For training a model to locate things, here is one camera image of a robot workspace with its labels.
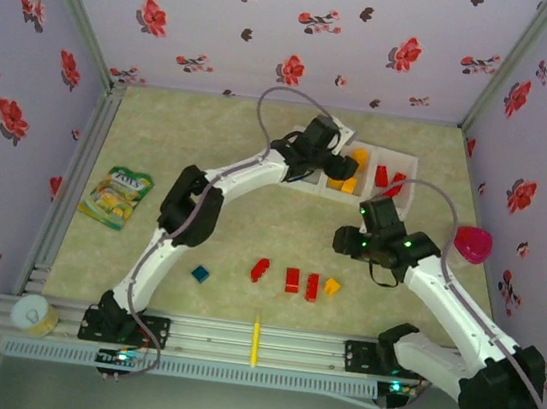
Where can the red long lego brick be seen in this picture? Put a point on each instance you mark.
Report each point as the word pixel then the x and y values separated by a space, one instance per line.
pixel 397 183

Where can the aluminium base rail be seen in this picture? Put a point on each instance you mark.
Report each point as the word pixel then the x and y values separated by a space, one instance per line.
pixel 215 338

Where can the red stepped lego piece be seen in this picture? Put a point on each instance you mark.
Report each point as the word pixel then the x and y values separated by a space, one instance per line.
pixel 260 269

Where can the red rectangular lego brick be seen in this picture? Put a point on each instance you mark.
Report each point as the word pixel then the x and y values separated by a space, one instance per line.
pixel 292 280
pixel 312 286

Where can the blue square lego brick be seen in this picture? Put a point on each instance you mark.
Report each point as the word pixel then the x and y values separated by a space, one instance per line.
pixel 200 273

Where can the magenta plastic bowl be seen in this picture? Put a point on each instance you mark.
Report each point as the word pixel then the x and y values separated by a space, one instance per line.
pixel 472 243

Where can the yellow marker strip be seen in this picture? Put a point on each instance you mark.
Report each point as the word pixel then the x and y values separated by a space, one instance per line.
pixel 255 341

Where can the green candy bag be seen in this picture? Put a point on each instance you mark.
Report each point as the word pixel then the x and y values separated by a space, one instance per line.
pixel 115 196

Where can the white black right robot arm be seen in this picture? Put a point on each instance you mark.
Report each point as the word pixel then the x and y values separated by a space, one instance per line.
pixel 465 320

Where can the aluminium side rail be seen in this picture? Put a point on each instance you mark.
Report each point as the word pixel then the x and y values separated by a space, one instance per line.
pixel 82 164

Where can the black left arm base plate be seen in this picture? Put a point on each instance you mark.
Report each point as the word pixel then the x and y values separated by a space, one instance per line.
pixel 156 332

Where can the aluminium corner post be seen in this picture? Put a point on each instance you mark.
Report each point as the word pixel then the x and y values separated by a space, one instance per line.
pixel 72 6
pixel 514 60

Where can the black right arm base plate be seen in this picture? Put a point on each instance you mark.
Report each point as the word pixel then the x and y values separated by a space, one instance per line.
pixel 359 354

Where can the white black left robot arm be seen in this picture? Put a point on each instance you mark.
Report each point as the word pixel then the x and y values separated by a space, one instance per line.
pixel 242 175

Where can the roll of masking tape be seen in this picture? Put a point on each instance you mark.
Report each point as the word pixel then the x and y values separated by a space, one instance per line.
pixel 34 315

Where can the red short lego brick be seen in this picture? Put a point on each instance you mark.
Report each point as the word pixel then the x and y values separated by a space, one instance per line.
pixel 382 176

